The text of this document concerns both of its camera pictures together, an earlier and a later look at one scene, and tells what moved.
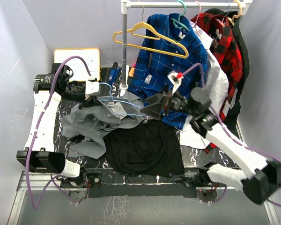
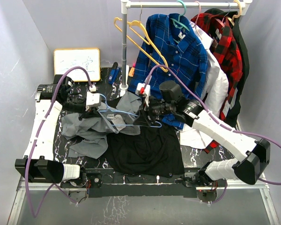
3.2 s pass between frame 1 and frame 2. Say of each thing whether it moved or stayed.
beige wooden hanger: stayed
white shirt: stayed
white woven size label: moved
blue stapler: stayed
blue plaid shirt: stayed
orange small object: stayed
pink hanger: stayed
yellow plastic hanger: moved
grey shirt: stayed
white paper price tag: moved
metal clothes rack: stayed
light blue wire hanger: moved
